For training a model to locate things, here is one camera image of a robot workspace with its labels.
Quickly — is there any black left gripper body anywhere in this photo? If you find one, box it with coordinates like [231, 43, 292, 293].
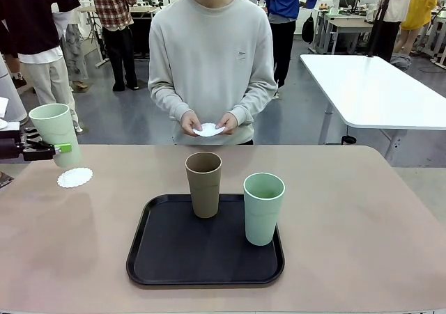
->
[0, 129, 27, 162]

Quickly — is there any pale green cup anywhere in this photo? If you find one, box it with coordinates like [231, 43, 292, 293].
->
[29, 103, 84, 168]

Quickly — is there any white scalloped coaster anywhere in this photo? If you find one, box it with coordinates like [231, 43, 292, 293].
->
[57, 167, 94, 189]
[193, 122, 226, 138]

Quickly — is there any brown cup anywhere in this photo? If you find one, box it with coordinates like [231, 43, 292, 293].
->
[184, 152, 223, 219]

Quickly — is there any teal green cup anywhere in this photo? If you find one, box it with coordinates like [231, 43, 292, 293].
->
[243, 172, 286, 247]

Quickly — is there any person's right forearm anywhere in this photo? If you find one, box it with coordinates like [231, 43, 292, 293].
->
[148, 82, 194, 123]

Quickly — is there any person's left forearm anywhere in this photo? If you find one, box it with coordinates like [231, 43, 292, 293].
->
[228, 82, 278, 127]

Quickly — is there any person's right hand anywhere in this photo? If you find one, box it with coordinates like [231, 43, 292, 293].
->
[180, 111, 203, 137]

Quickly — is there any person's left hand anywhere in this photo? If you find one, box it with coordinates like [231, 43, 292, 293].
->
[214, 113, 239, 136]

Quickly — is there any white cylinder stand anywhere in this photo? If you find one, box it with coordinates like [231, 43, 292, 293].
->
[0, 54, 29, 125]

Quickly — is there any person in patterned trousers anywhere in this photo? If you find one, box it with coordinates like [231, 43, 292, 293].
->
[52, 0, 90, 93]

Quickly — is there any person in black shirt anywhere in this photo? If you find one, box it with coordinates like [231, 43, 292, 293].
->
[0, 0, 84, 134]

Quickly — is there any person in plaid shirt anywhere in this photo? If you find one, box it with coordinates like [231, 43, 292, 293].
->
[86, 0, 139, 93]

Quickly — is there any person in cream sweatshirt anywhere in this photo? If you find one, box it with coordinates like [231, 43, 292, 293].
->
[148, 0, 278, 146]

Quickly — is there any black plastic tray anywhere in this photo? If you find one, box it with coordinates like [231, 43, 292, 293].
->
[125, 194, 286, 287]

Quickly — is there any black hanging bag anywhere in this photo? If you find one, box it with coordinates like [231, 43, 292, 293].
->
[301, 13, 316, 45]

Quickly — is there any grey desk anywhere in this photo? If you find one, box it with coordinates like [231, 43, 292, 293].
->
[315, 9, 374, 56]

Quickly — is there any white side table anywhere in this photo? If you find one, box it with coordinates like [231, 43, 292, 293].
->
[299, 54, 446, 168]

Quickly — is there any black tripod pole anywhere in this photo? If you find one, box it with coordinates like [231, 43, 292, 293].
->
[365, 0, 397, 59]

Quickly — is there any person in beige jacket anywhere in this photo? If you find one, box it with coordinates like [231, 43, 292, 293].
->
[369, 0, 419, 63]

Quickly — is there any person in yellow coat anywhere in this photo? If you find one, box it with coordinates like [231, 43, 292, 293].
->
[393, 0, 438, 57]

